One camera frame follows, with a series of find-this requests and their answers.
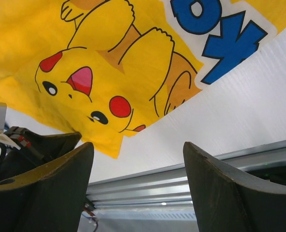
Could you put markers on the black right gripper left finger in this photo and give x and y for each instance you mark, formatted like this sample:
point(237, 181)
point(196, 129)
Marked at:
point(49, 198)

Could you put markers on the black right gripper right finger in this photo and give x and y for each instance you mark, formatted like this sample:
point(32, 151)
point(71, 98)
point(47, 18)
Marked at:
point(240, 204)

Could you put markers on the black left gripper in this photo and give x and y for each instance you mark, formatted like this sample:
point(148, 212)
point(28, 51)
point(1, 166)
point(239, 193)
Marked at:
point(31, 150)

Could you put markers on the yellow Pikachu placemat cloth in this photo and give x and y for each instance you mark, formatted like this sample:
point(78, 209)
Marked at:
point(110, 68)

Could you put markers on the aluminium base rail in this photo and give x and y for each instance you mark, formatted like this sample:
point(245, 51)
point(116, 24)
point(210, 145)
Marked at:
point(174, 185)

